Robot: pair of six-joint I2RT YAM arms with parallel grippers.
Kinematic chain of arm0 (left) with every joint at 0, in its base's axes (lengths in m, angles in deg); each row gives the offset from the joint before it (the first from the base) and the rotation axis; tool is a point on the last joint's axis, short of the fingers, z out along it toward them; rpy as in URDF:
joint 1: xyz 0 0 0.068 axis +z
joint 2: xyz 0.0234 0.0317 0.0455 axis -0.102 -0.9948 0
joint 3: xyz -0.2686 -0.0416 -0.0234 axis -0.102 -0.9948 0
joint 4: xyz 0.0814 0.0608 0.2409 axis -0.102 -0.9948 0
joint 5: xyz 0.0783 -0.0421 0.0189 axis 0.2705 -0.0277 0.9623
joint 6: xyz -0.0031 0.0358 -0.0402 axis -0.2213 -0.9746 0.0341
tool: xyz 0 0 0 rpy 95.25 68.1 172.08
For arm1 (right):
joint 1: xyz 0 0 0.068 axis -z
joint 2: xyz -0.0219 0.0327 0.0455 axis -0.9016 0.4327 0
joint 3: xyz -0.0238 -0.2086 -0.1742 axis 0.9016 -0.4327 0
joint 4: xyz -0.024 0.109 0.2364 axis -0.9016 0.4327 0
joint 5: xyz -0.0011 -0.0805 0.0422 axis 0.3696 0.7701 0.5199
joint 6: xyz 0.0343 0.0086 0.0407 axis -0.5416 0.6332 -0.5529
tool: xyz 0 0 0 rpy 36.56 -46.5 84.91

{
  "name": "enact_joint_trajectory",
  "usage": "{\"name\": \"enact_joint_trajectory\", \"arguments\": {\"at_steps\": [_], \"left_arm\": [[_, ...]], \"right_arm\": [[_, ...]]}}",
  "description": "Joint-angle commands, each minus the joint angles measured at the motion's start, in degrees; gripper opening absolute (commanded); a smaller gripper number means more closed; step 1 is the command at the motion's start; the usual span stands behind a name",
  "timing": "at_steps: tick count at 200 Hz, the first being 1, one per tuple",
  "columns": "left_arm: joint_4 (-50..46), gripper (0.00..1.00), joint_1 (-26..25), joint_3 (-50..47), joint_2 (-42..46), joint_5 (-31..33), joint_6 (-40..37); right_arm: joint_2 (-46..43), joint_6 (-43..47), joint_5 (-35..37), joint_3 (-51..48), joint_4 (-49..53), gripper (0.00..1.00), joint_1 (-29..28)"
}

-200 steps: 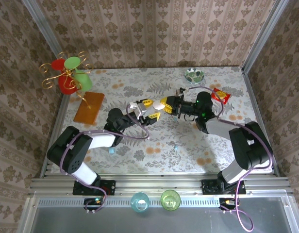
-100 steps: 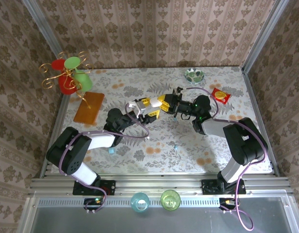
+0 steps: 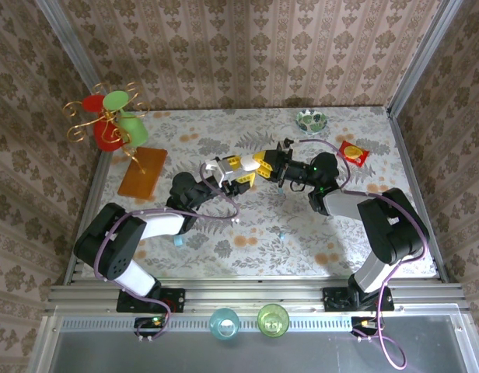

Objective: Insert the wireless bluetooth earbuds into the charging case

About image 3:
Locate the red plastic goblet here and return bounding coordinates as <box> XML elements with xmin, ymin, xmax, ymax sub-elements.
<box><xmin>82</xmin><ymin>95</ymin><xmax>126</xmax><ymax>152</ymax></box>

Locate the gold wire stand wooden base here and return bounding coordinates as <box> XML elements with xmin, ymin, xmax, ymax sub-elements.
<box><xmin>62</xmin><ymin>81</ymin><xmax>169</xmax><ymax>200</ymax></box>

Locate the green plastic goblet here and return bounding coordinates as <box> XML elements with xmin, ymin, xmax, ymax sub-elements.
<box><xmin>102</xmin><ymin>90</ymin><xmax>149</xmax><ymax>145</ymax></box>

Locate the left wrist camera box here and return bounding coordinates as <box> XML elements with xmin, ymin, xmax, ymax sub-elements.
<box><xmin>203</xmin><ymin>158</ymin><xmax>229</xmax><ymax>184</ymax></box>

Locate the grey slotted cable duct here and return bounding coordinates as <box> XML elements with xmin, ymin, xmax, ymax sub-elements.
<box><xmin>58</xmin><ymin>315</ymin><xmax>463</xmax><ymax>332</ymax></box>

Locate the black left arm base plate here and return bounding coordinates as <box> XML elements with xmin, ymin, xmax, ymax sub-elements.
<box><xmin>116</xmin><ymin>288</ymin><xmax>187</xmax><ymax>314</ymax></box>

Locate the leaf pattern bowl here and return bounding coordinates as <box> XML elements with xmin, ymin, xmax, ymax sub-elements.
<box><xmin>295</xmin><ymin>108</ymin><xmax>328</xmax><ymax>136</ymax></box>

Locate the floral patterned tablecloth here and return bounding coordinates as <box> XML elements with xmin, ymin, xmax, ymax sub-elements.
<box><xmin>92</xmin><ymin>107</ymin><xmax>439</xmax><ymax>279</ymax></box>

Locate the aluminium frame post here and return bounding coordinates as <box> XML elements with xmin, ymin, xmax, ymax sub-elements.
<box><xmin>33</xmin><ymin>0</ymin><xmax>105</xmax><ymax>96</ymax></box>
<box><xmin>386</xmin><ymin>0</ymin><xmax>464</xmax><ymax>114</ymax></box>

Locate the small black control board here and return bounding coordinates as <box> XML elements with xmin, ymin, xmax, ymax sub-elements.
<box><xmin>134</xmin><ymin>315</ymin><xmax>167</xmax><ymax>337</ymax></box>
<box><xmin>351</xmin><ymin>316</ymin><xmax>384</xmax><ymax>337</ymax></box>

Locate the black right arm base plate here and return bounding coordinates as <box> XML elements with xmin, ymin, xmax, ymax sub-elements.
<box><xmin>323</xmin><ymin>285</ymin><xmax>395</xmax><ymax>313</ymax></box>

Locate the red snack packet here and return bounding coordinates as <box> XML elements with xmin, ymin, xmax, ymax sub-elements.
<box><xmin>336</xmin><ymin>140</ymin><xmax>370</xmax><ymax>168</ymax></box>

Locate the aluminium side rail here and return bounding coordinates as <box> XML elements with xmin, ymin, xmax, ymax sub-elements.
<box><xmin>62</xmin><ymin>149</ymin><xmax>110</xmax><ymax>284</ymax></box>
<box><xmin>386</xmin><ymin>106</ymin><xmax>451</xmax><ymax>284</ymax></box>

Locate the aluminium cross rail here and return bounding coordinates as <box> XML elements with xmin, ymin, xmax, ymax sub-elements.
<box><xmin>44</xmin><ymin>277</ymin><xmax>469</xmax><ymax>316</ymax></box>

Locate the green drinking glass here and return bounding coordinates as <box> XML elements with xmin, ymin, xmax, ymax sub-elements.
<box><xmin>257</xmin><ymin>303</ymin><xmax>291</xmax><ymax>340</ymax></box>

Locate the teal drinking glass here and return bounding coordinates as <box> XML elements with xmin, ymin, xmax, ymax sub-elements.
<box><xmin>208</xmin><ymin>307</ymin><xmax>241</xmax><ymax>342</ymax></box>

